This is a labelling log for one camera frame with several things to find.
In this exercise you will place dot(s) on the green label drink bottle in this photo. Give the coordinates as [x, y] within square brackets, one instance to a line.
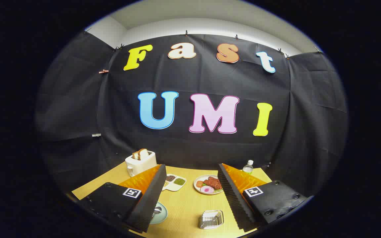
[248, 168]

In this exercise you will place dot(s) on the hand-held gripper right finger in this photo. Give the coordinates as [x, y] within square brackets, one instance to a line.
[233, 198]

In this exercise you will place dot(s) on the silver metal spoon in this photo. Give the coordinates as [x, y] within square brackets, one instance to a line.
[157, 210]

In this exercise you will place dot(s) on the orange carrot slice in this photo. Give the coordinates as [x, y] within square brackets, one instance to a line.
[199, 183]

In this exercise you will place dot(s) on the small toast bread slice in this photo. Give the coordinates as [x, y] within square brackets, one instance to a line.
[135, 155]

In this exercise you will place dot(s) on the white oval food plate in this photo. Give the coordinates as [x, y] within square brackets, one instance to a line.
[197, 189]

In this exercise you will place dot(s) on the white divided dish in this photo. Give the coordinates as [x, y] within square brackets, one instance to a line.
[176, 188]

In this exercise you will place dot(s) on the teal round plate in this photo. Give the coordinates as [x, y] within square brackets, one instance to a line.
[162, 216]

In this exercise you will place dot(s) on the brown meat piece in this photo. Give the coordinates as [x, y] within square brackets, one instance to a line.
[212, 182]

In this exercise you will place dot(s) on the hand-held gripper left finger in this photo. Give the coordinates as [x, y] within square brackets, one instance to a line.
[149, 201]

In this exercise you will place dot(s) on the large toast bread slice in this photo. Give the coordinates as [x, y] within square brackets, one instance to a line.
[143, 154]

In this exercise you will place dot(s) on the white toaster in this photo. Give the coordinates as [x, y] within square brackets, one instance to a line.
[142, 165]

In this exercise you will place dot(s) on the copper metal clip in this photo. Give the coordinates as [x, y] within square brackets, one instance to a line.
[104, 71]

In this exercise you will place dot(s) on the pile of dark beans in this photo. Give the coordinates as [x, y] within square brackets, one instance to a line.
[170, 178]

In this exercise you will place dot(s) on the pile of green beans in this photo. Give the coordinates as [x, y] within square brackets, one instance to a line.
[179, 181]

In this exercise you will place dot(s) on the pink round food slice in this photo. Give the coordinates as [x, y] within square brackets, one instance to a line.
[207, 189]

